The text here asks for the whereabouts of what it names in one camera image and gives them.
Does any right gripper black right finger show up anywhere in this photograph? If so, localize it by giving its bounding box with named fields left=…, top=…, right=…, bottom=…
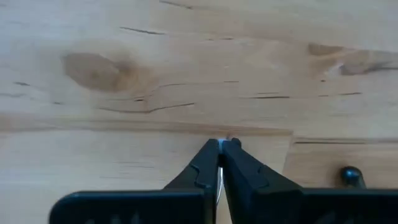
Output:
left=220, top=144, right=398, bottom=224

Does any thin black makeup brush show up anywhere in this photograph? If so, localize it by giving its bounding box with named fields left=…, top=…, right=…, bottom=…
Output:
left=216, top=136, right=243, bottom=147

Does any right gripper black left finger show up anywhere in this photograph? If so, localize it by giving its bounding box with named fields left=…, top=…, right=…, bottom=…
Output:
left=48, top=138, right=221, bottom=224

